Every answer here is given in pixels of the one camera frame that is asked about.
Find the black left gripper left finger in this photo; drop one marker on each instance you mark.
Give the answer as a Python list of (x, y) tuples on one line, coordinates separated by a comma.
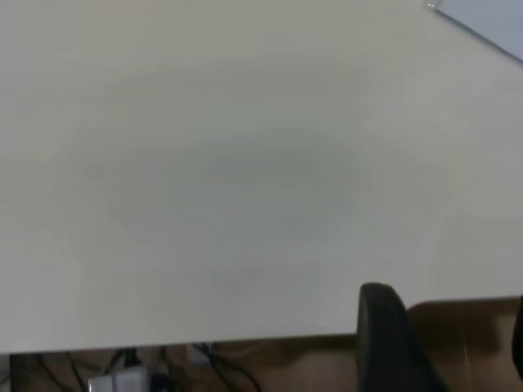
[(388, 343)]

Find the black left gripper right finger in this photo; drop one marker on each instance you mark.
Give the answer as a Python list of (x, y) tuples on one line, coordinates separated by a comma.
[(519, 335)]

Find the clear zip bag green seal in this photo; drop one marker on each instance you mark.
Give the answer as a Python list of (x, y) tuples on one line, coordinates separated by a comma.
[(490, 24)]

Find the white paper sheets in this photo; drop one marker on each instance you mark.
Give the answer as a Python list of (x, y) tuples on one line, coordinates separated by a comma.
[(486, 14)]

